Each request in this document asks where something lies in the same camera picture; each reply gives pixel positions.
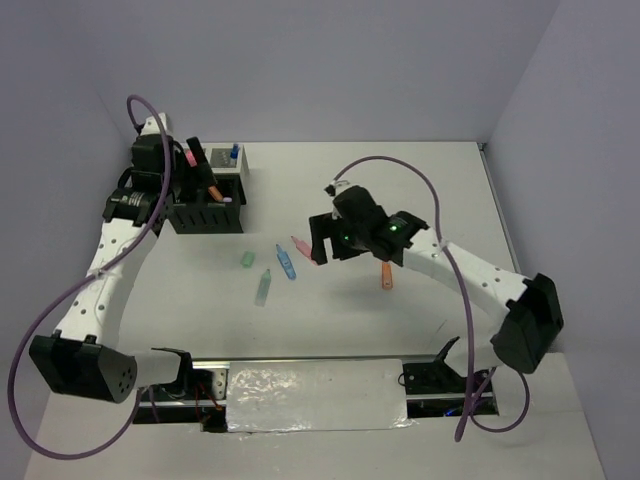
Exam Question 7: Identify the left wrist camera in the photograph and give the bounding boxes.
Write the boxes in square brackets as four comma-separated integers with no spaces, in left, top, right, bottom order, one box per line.
[137,112,173,136]

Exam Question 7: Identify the blue highlighter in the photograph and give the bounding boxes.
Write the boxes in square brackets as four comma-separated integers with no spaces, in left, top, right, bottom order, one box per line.
[276,244,297,280]

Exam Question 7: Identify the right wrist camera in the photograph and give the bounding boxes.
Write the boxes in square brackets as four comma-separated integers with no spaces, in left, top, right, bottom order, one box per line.
[324,180,352,198]

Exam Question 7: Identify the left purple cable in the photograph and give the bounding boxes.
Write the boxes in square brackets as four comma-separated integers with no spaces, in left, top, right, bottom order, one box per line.
[7,94,174,459]

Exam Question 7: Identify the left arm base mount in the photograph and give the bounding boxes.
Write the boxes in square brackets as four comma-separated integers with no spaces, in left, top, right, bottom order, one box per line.
[133,365,229,433]

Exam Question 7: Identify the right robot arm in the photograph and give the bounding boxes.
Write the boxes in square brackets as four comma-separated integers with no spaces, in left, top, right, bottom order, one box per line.
[309,186,564,391]

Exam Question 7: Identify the pink highlighter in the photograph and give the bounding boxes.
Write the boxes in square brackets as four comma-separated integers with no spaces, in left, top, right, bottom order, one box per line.
[291,236,316,265]

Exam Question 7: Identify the green highlighter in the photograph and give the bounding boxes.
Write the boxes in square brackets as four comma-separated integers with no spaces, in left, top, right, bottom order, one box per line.
[254,269,272,307]

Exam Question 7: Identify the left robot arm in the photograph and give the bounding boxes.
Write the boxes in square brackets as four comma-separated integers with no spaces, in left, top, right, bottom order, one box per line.
[29,133,216,403]

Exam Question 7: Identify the orange tip grey highlighter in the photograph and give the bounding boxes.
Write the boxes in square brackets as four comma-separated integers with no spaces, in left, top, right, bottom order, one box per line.
[208,185,224,202]

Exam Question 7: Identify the black slotted organizer box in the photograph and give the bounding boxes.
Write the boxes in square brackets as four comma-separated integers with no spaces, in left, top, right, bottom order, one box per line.
[169,174,247,234]

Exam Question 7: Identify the blue cap spray bottle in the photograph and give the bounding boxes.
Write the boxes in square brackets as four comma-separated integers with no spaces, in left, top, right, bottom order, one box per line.
[229,144,240,164]

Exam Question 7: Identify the purple cable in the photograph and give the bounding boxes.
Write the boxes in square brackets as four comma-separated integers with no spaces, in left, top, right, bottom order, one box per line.
[333,156,531,444]
[7,94,174,459]

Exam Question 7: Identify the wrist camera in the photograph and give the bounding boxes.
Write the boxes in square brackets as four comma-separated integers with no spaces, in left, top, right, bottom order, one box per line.
[137,112,173,136]
[324,180,352,198]

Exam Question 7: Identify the green marker cap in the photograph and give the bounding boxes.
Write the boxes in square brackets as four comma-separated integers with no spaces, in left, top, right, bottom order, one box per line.
[241,251,255,268]

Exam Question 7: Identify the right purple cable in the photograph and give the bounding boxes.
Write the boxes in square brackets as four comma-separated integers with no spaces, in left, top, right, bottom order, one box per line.
[333,156,531,444]

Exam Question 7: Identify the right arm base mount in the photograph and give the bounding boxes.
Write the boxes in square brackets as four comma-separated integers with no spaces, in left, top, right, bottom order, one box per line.
[394,357,501,419]

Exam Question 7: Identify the grey mesh organizer box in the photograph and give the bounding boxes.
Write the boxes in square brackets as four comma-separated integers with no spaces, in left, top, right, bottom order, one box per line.
[209,144,249,176]

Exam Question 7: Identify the pink cap bottle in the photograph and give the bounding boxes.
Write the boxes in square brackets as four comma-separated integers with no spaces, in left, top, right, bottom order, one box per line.
[185,150,197,167]

